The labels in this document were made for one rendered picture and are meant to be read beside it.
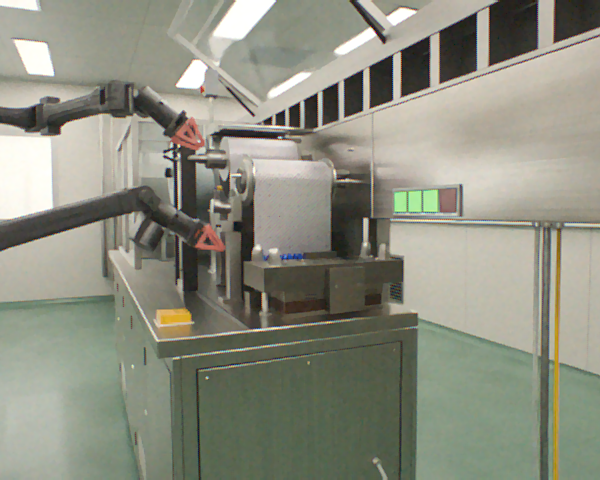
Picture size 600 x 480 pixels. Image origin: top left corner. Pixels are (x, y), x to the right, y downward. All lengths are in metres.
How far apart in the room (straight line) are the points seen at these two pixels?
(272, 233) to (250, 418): 0.50
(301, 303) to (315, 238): 0.27
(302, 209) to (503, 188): 0.60
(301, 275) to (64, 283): 5.86
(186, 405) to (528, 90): 0.92
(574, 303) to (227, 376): 3.06
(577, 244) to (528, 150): 2.83
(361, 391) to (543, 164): 0.68
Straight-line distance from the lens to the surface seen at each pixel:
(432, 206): 1.16
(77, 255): 6.85
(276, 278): 1.15
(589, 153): 0.91
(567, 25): 1.04
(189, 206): 1.63
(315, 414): 1.22
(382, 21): 1.45
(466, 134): 1.10
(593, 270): 3.73
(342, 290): 1.21
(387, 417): 1.33
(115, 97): 1.31
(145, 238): 1.23
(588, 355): 3.85
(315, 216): 1.40
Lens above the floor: 1.16
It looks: 3 degrees down
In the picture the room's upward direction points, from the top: straight up
